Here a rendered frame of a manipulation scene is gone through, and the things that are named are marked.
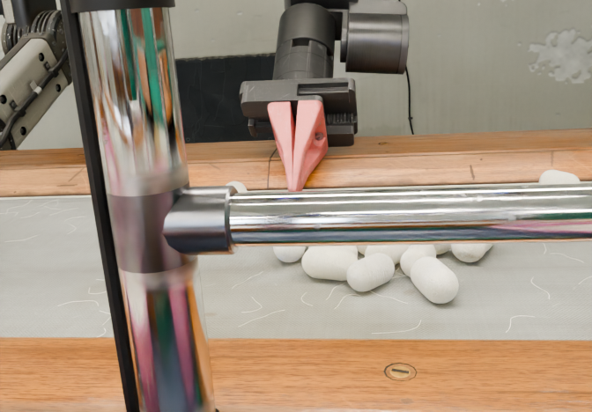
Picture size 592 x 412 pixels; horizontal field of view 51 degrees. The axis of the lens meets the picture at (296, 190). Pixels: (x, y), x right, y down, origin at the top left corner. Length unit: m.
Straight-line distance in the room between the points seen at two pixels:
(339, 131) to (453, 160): 0.10
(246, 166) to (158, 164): 0.42
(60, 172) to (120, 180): 0.48
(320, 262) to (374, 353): 0.12
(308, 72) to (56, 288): 0.29
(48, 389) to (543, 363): 0.18
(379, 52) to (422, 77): 1.86
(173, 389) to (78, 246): 0.30
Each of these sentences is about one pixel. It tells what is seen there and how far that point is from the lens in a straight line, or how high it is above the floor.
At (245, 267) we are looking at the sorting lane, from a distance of 0.40.
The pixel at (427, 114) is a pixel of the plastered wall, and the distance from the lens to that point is 2.48.
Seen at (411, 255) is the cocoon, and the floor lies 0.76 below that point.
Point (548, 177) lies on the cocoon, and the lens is 0.53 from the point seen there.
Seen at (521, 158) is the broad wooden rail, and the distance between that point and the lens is 0.58.
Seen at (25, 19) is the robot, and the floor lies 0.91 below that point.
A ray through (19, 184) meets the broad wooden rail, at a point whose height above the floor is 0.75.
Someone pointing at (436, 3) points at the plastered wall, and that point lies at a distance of 2.45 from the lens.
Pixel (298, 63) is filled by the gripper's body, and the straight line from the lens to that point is 0.57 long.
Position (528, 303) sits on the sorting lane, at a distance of 0.35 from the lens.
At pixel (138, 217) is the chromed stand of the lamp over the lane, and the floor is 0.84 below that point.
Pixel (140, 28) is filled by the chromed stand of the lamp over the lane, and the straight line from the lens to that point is 0.16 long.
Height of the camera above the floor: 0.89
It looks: 16 degrees down
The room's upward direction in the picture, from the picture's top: 4 degrees counter-clockwise
